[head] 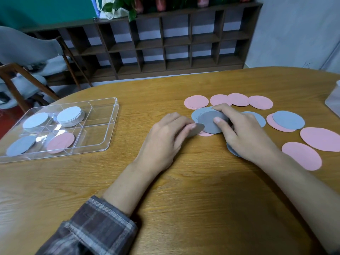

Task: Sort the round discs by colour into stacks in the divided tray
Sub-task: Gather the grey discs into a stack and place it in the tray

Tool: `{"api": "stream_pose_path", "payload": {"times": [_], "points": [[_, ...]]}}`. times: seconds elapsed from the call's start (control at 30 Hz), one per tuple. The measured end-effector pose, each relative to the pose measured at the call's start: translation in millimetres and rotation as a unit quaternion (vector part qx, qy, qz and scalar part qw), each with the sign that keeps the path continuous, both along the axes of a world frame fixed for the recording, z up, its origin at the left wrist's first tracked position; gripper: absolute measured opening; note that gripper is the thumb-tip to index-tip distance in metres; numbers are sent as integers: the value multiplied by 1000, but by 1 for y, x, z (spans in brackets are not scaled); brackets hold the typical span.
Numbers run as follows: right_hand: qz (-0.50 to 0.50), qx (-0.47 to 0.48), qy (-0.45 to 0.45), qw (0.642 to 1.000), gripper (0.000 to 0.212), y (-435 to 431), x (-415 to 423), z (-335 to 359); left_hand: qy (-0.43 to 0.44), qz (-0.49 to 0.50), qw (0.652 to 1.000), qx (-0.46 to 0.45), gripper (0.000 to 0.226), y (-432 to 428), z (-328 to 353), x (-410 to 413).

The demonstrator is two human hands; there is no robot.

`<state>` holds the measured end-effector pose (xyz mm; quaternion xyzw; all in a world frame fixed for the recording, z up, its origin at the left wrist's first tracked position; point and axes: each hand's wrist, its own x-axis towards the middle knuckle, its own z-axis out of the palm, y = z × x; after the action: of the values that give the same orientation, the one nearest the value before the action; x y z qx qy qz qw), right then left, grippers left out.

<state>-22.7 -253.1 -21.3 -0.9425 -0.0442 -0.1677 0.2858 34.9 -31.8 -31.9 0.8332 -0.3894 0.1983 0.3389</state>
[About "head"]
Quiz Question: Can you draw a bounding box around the grey chair with wooden legs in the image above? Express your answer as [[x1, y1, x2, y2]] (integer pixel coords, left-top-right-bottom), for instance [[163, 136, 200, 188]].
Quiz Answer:
[[0, 26, 92, 89], [0, 63, 60, 113]]

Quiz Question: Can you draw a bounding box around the dark wooden cubby shelf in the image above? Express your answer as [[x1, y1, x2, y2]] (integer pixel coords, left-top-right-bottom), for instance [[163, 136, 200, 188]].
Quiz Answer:
[[21, 2, 263, 87]]

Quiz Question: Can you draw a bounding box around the person's right hand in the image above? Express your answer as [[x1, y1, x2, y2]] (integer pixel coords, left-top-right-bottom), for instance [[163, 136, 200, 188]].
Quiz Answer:
[[212, 103, 281, 164]]

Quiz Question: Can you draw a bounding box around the translucent plastic tub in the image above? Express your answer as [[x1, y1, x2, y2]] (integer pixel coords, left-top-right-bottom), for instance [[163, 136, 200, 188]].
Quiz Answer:
[[324, 80, 340, 118]]

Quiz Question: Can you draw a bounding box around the white tote bag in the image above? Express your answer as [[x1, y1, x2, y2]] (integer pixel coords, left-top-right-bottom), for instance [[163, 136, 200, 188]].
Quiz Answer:
[[96, 0, 129, 20]]

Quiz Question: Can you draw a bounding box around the clear divided tray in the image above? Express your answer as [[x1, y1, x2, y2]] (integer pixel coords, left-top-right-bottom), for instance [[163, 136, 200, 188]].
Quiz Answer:
[[0, 97, 120, 164]]

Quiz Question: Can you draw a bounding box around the pile of round paper discs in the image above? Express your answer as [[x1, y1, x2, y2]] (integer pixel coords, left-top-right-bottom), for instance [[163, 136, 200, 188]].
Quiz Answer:
[[183, 92, 340, 172]]

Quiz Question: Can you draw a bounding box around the pink disc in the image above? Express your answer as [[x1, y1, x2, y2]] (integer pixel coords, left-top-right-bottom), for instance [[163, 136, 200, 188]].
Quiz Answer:
[[46, 132, 75, 154]]

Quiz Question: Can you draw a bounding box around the person's left forearm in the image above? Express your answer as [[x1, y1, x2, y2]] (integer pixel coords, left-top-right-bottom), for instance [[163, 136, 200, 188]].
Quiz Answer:
[[36, 161, 161, 255]]

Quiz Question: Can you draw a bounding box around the person's right forearm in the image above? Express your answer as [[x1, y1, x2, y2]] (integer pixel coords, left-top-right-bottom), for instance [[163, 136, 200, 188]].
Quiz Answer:
[[263, 151, 340, 255]]

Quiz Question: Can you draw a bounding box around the person's left hand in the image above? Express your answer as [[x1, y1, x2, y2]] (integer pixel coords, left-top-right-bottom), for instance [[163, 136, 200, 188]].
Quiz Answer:
[[135, 112, 197, 176]]

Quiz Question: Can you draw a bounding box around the neat grey paper circle stack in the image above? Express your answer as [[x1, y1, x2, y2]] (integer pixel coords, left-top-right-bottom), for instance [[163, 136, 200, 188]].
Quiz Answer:
[[191, 106, 230, 135]]

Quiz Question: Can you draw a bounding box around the neat white paper circle stack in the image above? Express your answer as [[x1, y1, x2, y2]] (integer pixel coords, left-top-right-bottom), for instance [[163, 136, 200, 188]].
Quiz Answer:
[[56, 106, 85, 128], [22, 112, 50, 133]]

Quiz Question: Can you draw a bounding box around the blue bottle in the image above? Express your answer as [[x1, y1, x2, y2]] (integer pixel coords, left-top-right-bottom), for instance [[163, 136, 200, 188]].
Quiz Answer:
[[91, 0, 101, 18]]

